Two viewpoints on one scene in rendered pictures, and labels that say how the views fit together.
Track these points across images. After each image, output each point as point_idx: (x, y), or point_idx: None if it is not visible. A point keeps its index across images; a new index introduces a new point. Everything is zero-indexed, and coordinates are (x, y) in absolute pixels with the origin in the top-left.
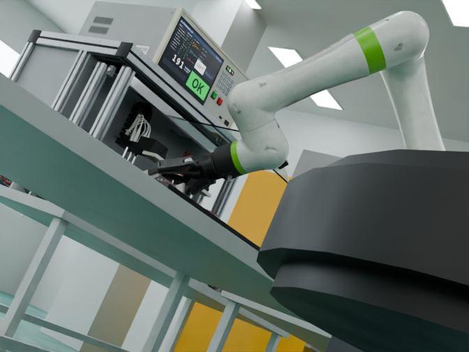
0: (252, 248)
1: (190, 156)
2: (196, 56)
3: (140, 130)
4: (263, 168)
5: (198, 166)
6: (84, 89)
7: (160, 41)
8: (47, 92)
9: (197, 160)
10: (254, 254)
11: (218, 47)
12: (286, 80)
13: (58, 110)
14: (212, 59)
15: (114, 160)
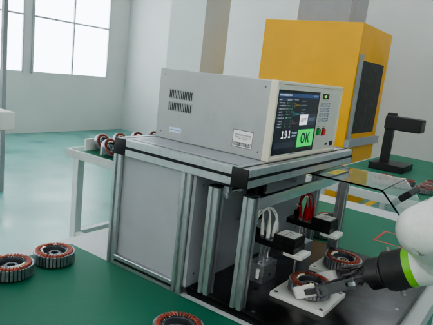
0: (424, 318)
1: (353, 280)
2: (299, 113)
3: (270, 225)
4: None
5: (363, 283)
6: (205, 220)
7: (263, 127)
8: (162, 218)
9: (359, 276)
10: (424, 320)
11: (314, 86)
12: None
13: (184, 246)
14: (311, 101)
15: None
